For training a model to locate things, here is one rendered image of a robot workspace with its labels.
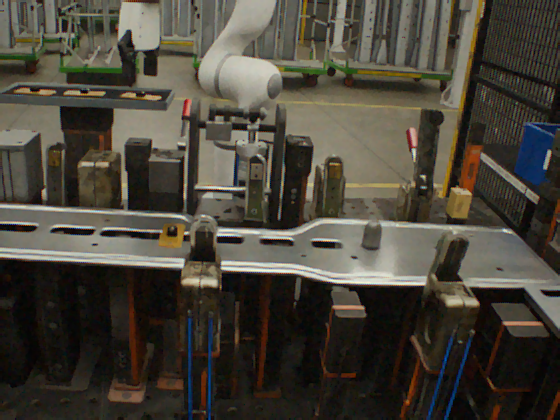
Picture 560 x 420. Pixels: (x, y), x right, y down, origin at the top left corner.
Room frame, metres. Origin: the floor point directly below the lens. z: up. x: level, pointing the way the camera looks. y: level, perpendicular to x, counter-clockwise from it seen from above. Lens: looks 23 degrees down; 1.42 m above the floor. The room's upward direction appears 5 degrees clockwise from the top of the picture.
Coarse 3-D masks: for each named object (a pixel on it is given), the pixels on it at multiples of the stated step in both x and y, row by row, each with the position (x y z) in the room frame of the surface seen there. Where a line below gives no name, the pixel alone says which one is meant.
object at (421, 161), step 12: (432, 108) 1.03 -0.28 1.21; (420, 120) 1.02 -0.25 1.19; (432, 120) 0.98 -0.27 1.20; (420, 132) 1.01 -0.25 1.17; (432, 132) 1.01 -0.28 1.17; (420, 144) 1.00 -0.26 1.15; (432, 144) 1.01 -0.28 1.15; (420, 156) 0.99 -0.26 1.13; (432, 156) 1.00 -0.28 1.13; (420, 168) 0.99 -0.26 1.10; (432, 168) 0.99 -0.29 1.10; (432, 180) 0.99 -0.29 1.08
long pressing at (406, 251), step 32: (0, 224) 0.79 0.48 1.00; (32, 224) 0.80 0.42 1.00; (64, 224) 0.81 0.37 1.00; (96, 224) 0.82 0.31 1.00; (128, 224) 0.83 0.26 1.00; (160, 224) 0.85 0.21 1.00; (320, 224) 0.91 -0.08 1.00; (352, 224) 0.92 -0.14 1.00; (384, 224) 0.94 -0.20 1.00; (416, 224) 0.95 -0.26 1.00; (448, 224) 0.96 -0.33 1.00; (0, 256) 0.69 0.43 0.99; (32, 256) 0.70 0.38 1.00; (64, 256) 0.71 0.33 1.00; (96, 256) 0.72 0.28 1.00; (128, 256) 0.72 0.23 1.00; (160, 256) 0.73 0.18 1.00; (224, 256) 0.76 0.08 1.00; (256, 256) 0.77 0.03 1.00; (288, 256) 0.78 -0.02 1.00; (320, 256) 0.79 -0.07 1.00; (352, 256) 0.80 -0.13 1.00; (384, 256) 0.81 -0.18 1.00; (416, 256) 0.82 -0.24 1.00; (480, 256) 0.84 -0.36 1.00; (512, 256) 0.85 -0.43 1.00; (416, 288) 0.73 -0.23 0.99; (480, 288) 0.74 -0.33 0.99; (512, 288) 0.75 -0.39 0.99
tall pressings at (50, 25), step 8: (48, 0) 9.43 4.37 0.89; (16, 8) 9.06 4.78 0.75; (48, 8) 9.42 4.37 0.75; (16, 16) 9.04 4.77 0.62; (40, 16) 9.63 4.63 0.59; (48, 16) 9.42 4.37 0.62; (40, 24) 9.61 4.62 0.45; (48, 24) 9.40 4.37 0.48; (56, 24) 9.51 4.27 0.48; (16, 32) 9.00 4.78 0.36; (48, 32) 9.39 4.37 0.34; (56, 32) 9.50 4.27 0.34
